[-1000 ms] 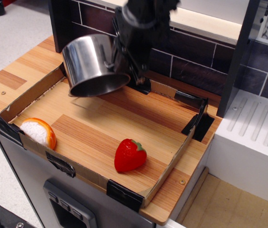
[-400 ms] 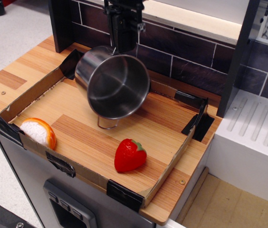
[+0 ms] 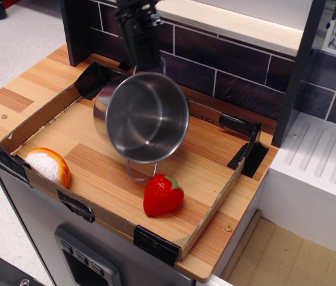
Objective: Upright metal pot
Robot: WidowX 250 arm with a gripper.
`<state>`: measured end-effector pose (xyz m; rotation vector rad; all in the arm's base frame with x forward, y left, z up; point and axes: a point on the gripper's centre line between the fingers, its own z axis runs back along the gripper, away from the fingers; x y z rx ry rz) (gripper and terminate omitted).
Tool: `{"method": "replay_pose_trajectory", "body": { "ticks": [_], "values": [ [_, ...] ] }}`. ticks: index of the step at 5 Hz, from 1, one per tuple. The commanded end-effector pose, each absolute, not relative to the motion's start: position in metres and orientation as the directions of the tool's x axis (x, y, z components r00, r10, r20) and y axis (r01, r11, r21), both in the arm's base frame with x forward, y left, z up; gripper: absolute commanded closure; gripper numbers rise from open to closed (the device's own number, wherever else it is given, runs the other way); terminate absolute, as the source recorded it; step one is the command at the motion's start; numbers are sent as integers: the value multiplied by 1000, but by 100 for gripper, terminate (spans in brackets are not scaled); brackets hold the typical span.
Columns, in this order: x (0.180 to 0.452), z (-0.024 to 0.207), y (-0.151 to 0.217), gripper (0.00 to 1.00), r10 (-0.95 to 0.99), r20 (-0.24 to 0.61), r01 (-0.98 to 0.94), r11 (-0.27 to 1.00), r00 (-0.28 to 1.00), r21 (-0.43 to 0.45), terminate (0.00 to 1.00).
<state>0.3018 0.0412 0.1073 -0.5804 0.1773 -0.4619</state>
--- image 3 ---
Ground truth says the stainless steel pot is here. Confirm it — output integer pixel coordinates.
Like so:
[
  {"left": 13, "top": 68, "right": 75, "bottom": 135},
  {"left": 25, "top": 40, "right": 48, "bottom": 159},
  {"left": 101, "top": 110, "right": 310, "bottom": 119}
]
[{"left": 93, "top": 71, "right": 189, "bottom": 165}]

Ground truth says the dark grey cabinet post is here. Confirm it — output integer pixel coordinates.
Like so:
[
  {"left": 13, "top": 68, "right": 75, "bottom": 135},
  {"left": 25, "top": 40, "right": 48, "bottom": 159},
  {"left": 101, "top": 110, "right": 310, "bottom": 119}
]
[{"left": 60, "top": 0, "right": 93, "bottom": 66}]

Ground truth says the cardboard fence with black tape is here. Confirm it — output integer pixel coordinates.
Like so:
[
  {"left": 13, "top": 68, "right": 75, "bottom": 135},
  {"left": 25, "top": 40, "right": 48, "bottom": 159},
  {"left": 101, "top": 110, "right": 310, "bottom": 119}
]
[{"left": 0, "top": 63, "right": 276, "bottom": 277}]

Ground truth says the white dish drainer sink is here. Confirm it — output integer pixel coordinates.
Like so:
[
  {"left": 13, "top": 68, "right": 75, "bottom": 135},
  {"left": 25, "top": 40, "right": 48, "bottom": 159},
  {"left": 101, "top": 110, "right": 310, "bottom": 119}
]
[{"left": 259, "top": 113, "right": 336, "bottom": 252}]

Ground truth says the red toy strawberry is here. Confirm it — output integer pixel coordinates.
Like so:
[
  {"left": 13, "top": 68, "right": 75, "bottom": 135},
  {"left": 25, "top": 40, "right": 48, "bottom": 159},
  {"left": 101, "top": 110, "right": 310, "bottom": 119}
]
[{"left": 143, "top": 174, "right": 184, "bottom": 216}]

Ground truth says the orange white toy sushi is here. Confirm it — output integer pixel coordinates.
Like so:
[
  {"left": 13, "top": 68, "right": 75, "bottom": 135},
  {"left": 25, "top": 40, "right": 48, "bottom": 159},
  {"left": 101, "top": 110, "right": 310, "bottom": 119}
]
[{"left": 24, "top": 148, "right": 71, "bottom": 188}]

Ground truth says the dark grey right post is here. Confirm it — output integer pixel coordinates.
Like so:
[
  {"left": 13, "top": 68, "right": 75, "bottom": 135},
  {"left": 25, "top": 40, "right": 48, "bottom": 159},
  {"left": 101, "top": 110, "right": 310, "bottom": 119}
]
[{"left": 272, "top": 1, "right": 326, "bottom": 147}]

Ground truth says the grey oven control panel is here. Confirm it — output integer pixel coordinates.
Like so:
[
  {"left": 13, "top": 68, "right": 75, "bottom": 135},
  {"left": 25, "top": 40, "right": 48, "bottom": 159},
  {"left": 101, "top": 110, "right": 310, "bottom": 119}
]
[{"left": 54, "top": 226, "right": 122, "bottom": 285}]

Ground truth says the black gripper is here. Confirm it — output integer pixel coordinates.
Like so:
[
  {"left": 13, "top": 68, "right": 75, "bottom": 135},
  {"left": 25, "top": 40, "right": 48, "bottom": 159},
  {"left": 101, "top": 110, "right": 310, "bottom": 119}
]
[{"left": 115, "top": 0, "right": 163, "bottom": 70}]

